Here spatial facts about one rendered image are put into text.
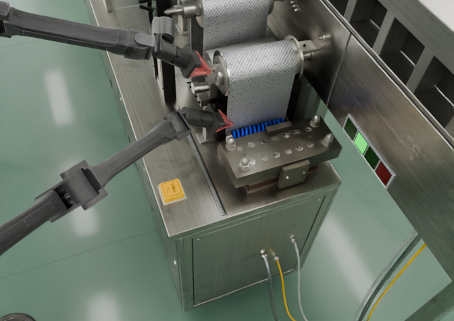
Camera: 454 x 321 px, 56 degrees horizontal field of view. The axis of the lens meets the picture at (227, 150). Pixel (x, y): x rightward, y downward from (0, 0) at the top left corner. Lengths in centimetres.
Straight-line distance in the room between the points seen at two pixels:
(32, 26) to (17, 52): 244
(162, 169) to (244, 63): 50
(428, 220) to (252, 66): 67
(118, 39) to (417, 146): 84
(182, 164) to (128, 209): 102
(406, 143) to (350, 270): 137
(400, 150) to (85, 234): 180
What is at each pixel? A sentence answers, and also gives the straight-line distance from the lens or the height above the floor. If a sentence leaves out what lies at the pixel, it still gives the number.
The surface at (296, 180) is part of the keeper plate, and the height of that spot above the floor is 94.
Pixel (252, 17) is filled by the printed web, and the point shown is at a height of 130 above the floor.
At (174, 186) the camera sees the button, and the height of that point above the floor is 92.
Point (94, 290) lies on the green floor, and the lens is 239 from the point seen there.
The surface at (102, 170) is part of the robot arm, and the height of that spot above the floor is 128.
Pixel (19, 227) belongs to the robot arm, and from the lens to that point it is 99.
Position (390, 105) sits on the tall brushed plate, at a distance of 123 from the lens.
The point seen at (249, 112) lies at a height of 110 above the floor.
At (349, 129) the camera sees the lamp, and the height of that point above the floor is 118.
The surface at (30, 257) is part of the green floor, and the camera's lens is 256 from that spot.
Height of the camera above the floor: 218
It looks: 52 degrees down
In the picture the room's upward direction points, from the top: 5 degrees clockwise
